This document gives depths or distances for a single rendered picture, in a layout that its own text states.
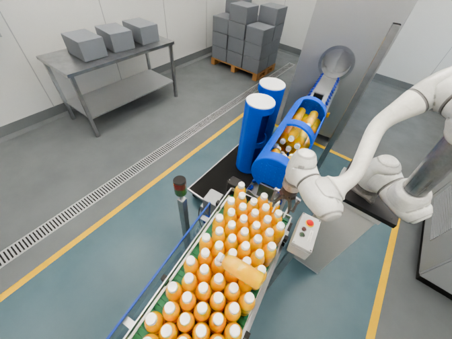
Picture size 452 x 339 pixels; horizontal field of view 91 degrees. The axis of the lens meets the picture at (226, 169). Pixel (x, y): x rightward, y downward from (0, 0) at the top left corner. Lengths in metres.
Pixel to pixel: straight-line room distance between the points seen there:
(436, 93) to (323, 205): 0.53
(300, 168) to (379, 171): 0.66
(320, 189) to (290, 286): 1.55
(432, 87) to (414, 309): 2.11
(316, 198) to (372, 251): 2.01
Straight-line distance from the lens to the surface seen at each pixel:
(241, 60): 5.04
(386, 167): 1.47
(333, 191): 0.85
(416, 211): 1.44
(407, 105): 1.03
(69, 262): 2.55
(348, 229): 1.77
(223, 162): 2.73
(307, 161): 0.89
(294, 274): 2.34
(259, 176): 1.43
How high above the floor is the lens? 2.11
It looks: 48 degrees down
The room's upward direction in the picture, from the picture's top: 6 degrees clockwise
